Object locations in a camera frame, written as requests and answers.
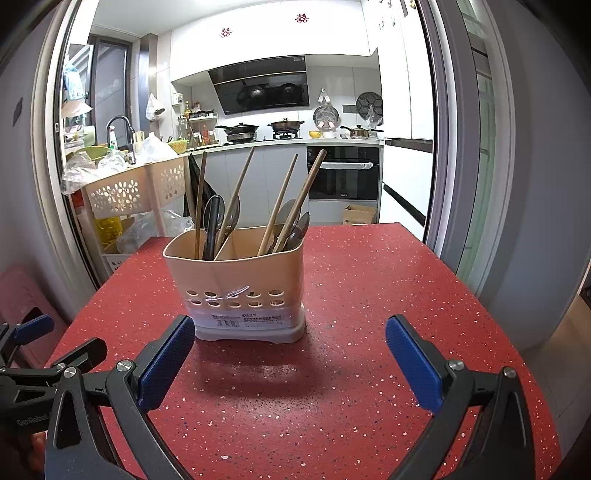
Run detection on blue cloth bag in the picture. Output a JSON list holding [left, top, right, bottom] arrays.
[[64, 65, 84, 100]]

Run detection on beige plastic utensil holder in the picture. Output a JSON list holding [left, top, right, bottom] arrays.
[[163, 224, 308, 344]]

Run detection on white refrigerator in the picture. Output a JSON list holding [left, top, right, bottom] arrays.
[[381, 137, 435, 227]]

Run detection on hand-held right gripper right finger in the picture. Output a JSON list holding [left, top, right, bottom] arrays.
[[385, 315, 536, 480]]

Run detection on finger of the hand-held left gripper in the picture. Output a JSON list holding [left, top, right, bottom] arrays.
[[0, 315, 55, 367], [0, 338, 108, 379]]

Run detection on lidded cooking pot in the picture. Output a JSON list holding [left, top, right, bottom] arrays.
[[268, 117, 305, 137]]

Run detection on black kitchen faucet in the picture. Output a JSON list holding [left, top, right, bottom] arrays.
[[106, 115, 136, 148]]

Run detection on black wok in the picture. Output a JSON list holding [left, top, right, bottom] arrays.
[[215, 122, 259, 141]]

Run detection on black garbage bag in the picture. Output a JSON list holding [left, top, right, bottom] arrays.
[[185, 152, 215, 217]]

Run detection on clear plastic bag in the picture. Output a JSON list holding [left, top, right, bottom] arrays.
[[117, 210, 195, 254]]

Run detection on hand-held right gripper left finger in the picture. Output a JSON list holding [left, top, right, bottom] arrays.
[[45, 315, 197, 480]]

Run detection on beige perforated storage cart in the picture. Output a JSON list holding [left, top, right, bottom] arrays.
[[82, 159, 186, 259]]

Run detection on blue patterned wooden chopstick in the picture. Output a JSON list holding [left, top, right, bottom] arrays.
[[215, 147, 256, 247]]

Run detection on dark round divided tray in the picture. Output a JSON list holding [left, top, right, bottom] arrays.
[[355, 91, 384, 118]]

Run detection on black range hood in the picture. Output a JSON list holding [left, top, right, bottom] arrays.
[[208, 55, 309, 116]]

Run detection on yellow oil bottle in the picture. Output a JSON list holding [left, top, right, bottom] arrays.
[[95, 216, 123, 247]]

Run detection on small steel saucepan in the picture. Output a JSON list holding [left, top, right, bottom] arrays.
[[340, 124, 384, 139]]

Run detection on black built-in oven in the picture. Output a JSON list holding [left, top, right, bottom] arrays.
[[306, 146, 382, 201]]

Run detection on crumpled clear plastic bags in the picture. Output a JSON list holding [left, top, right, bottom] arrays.
[[62, 150, 127, 195]]

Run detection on spice rack with bottles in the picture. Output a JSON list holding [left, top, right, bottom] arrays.
[[178, 108, 219, 147]]

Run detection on silver round steamer rack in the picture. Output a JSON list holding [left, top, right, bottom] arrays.
[[313, 105, 341, 132]]

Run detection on grey sliding door frame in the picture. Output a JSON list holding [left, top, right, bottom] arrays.
[[418, 0, 513, 296]]

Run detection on cardboard box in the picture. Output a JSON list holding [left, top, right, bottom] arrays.
[[342, 204, 378, 226]]

